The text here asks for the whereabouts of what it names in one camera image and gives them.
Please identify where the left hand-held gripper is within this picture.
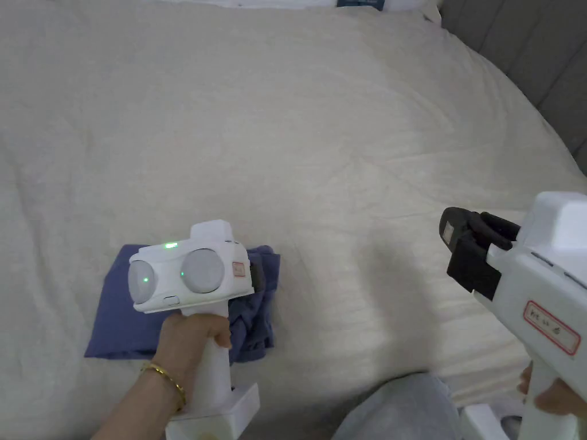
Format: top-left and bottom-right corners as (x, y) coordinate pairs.
(127, 219), (267, 440)

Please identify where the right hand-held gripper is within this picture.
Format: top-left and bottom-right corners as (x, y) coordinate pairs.
(439, 191), (587, 440)

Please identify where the dark blue shirt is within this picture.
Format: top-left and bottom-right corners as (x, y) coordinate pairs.
(84, 244), (281, 366)

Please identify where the person's left hand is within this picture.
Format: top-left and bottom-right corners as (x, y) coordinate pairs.
(150, 313), (233, 396)

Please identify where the person's right hand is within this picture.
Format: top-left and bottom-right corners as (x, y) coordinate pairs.
(518, 361), (587, 421)

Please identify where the bed with beige sheet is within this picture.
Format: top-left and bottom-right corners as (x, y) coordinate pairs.
(0, 0), (587, 440)

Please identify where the grey padded headboard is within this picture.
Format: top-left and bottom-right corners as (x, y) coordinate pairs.
(437, 0), (587, 176)

